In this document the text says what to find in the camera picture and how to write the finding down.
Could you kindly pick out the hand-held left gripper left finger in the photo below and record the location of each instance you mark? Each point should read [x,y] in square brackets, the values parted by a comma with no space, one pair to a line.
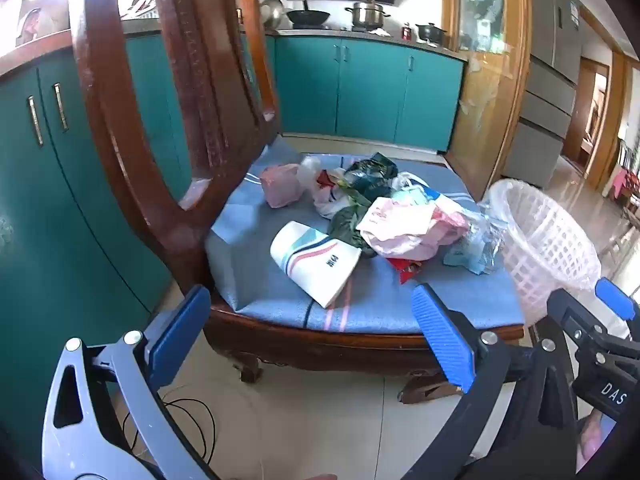
[180,335]

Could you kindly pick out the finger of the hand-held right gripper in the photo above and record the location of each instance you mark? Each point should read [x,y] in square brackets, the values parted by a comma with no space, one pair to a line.
[570,315]
[615,299]

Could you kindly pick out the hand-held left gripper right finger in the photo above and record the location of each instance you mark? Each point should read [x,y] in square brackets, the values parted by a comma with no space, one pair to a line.
[445,345]

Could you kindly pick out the white plastic mesh basket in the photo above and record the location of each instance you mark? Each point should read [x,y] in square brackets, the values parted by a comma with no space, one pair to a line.
[550,255]

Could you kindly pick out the red snack wrapper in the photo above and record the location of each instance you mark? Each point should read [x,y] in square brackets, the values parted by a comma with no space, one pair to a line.
[406,271]

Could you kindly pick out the pink wrapper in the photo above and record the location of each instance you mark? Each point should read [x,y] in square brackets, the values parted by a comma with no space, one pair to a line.
[405,232]

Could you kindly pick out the white striped paper box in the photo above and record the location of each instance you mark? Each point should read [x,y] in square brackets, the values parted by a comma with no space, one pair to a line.
[315,265]

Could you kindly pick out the person's right hand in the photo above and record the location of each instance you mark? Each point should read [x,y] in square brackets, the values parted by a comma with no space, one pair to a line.
[590,437]

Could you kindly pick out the blue striped seat cushion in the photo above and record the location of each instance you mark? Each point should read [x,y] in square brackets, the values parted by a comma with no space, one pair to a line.
[380,305]

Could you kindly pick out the clear plastic wrapper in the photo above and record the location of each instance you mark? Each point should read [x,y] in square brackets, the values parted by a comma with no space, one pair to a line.
[490,230]

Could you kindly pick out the pink plastic bag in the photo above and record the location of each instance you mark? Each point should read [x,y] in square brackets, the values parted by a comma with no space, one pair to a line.
[281,186]

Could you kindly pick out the dark green snack packet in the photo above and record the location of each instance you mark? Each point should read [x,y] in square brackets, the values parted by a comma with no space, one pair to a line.
[370,175]

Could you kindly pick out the white plastic bag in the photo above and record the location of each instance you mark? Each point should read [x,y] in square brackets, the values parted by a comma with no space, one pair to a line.
[325,200]

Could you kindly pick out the wooden framed glass door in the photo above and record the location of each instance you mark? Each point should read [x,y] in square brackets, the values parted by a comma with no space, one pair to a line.
[492,100]

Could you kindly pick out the grey refrigerator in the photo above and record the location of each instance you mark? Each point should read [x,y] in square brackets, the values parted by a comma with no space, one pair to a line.
[545,60]

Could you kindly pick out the teal kitchen cabinet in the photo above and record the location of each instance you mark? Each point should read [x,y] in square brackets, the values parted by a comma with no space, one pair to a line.
[370,90]

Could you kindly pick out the carved wooden chair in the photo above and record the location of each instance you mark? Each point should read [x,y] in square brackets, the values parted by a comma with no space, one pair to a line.
[200,60]

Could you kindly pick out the black casserole pot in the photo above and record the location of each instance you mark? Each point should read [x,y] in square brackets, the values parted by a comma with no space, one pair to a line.
[431,32]

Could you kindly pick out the round steel lid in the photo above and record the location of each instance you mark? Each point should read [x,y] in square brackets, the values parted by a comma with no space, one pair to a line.
[272,12]

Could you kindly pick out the stainless steel pot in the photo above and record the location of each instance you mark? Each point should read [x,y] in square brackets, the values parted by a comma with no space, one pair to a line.
[367,15]

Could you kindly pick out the black wok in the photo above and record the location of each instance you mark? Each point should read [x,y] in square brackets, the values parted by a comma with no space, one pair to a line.
[307,17]

